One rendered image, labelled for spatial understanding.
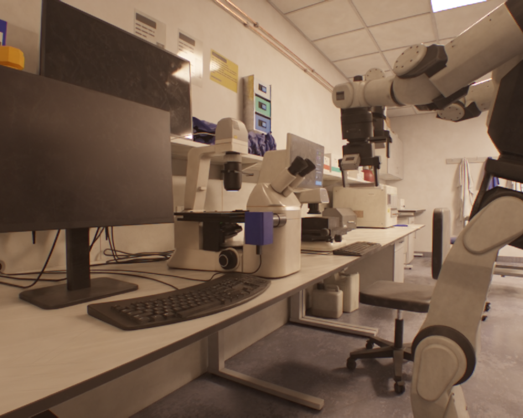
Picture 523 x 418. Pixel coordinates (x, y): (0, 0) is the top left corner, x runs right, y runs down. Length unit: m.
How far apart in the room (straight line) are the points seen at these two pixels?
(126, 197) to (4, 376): 0.54
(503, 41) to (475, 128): 6.21
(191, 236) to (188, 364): 0.96
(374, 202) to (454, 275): 2.53
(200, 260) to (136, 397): 0.87
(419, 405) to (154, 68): 1.54
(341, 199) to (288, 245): 2.40
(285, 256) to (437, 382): 0.53
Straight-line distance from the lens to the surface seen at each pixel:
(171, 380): 1.94
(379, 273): 3.57
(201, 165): 1.30
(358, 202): 3.37
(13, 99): 0.86
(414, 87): 0.77
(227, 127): 1.20
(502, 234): 0.80
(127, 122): 0.99
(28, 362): 0.60
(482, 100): 1.17
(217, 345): 1.99
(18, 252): 1.37
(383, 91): 0.83
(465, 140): 6.87
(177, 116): 1.63
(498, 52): 0.72
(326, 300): 3.00
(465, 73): 0.73
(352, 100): 0.91
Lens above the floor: 0.98
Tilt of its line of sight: 1 degrees down
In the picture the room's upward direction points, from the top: straight up
